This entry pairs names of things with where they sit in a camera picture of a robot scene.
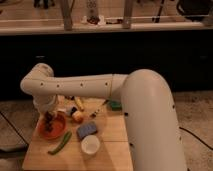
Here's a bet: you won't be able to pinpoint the blue sponge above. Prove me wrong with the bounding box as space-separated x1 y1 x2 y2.
77 121 98 140

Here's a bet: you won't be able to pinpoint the black and white marker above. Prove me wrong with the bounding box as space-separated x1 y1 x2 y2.
89 100 108 118

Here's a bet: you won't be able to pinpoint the wooden table leg left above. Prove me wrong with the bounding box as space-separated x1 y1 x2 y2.
59 0 73 31

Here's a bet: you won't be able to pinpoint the green sponge block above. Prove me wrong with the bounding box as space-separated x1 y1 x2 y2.
108 101 122 111

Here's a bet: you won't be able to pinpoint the red bowl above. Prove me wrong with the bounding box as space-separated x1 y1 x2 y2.
37 113 66 140

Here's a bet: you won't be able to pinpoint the black floor cable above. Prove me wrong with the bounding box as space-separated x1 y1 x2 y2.
179 126 213 151

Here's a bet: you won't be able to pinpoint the white cup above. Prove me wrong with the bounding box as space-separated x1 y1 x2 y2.
81 135 100 155

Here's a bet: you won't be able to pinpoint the dark purple grapes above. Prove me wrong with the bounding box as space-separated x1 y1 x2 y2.
45 122 53 132

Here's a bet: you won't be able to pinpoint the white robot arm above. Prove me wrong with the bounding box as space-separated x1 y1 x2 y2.
20 63 187 171

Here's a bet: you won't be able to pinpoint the wooden table leg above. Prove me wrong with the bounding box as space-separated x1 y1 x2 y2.
59 0 73 31
122 0 133 29

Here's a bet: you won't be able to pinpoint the yellow banana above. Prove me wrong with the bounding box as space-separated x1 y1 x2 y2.
74 97 85 111

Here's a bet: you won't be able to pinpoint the wooden table leg right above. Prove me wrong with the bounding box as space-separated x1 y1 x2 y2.
122 0 133 29

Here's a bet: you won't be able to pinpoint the white black small bottle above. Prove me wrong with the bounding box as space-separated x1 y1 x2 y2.
58 107 77 116

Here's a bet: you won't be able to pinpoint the orange round fruit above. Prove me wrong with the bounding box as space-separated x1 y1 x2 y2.
72 111 84 123

